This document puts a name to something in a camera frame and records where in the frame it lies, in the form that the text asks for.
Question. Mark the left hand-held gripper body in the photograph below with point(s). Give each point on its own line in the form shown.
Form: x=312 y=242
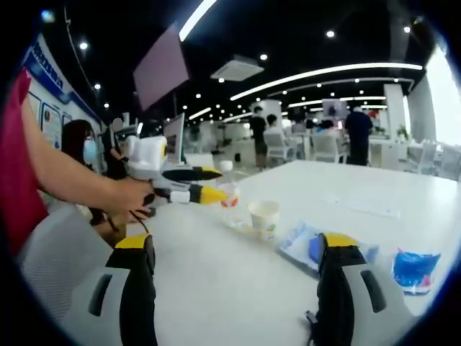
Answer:
x=147 y=155

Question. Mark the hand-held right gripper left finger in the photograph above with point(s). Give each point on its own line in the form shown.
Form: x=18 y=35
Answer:
x=108 y=306

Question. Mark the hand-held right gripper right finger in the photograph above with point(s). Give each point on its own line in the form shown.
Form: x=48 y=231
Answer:
x=360 y=306

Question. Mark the clear plastic bottle red label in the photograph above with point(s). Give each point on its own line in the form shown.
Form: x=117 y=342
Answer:
x=228 y=194

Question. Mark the small blue packet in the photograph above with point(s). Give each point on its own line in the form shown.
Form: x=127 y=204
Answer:
x=414 y=268

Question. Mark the blue disc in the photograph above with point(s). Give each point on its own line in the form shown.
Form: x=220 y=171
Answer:
x=295 y=245

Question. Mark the group of ceiling spot lights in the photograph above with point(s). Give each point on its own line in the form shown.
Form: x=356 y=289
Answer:
x=330 y=34

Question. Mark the person's left hand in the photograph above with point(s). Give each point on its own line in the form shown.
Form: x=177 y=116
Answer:
x=129 y=196

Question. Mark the desktop monitor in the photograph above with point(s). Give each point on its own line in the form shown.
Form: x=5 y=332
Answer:
x=174 y=138

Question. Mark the grey mesh office chair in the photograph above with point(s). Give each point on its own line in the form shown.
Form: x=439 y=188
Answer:
x=54 y=252

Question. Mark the hanging ceiling screen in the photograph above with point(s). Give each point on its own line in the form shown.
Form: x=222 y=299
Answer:
x=160 y=68

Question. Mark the white office chair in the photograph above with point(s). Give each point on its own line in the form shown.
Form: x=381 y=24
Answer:
x=326 y=146
x=279 y=146

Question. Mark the white table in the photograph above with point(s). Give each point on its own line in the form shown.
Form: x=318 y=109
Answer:
x=223 y=281

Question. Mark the ceiling air vent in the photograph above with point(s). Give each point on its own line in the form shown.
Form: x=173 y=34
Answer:
x=237 y=66

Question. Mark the person's red shirt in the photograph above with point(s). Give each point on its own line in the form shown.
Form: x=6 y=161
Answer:
x=14 y=173

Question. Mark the straight ceiling light strip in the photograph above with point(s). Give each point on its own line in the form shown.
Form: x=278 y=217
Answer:
x=196 y=18

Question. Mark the curved ceiling light strip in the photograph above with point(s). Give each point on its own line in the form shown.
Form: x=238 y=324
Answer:
x=324 y=70

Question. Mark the potted plant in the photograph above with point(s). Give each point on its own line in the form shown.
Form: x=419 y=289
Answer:
x=403 y=132

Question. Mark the large window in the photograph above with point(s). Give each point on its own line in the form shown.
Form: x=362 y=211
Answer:
x=444 y=104

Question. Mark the blue white wall display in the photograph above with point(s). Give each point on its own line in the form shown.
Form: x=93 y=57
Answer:
x=50 y=90

